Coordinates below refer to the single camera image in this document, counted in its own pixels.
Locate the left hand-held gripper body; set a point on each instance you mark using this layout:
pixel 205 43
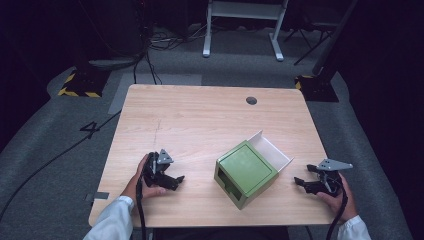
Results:
pixel 154 166

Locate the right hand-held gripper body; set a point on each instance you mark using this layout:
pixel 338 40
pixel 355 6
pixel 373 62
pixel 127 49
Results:
pixel 330 180

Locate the white drawer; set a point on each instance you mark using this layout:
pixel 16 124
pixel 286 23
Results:
pixel 271 151

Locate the green drawer cabinet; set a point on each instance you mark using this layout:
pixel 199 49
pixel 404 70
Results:
pixel 248 170

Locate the person's right hand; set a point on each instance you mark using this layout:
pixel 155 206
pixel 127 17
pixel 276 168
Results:
pixel 345 205

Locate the person's left hand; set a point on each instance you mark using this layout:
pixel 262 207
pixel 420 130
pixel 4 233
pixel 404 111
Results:
pixel 131 186

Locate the grey tape piece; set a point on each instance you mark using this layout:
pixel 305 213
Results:
pixel 101 195

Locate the person's dark lap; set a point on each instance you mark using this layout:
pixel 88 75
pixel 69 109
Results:
pixel 220 234

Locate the black yellow striped stand base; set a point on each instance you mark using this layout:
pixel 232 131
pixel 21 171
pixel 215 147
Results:
pixel 85 85
pixel 318 90

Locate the black tripod stand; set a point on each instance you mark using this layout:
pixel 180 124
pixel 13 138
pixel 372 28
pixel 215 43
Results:
pixel 310 40

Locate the grey slanted stand pole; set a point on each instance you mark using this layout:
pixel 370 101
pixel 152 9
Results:
pixel 333 36

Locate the white metal table frame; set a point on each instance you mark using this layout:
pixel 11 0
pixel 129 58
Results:
pixel 245 10

